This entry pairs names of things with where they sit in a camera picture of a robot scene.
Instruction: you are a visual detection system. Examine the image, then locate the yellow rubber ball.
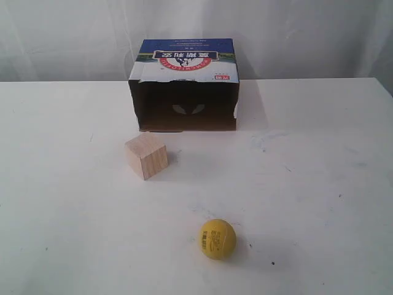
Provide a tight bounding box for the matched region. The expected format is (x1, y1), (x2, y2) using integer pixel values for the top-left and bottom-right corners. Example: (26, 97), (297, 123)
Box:
(200, 219), (237, 259)

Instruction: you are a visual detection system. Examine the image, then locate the light wooden cube block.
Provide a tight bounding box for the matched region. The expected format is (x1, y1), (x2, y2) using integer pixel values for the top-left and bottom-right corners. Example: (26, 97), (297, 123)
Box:
(124, 132), (168, 180)

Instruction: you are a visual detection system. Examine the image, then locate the blue white cardboard box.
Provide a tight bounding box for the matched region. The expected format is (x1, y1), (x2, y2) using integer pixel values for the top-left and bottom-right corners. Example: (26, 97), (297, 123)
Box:
(128, 38), (239, 132)

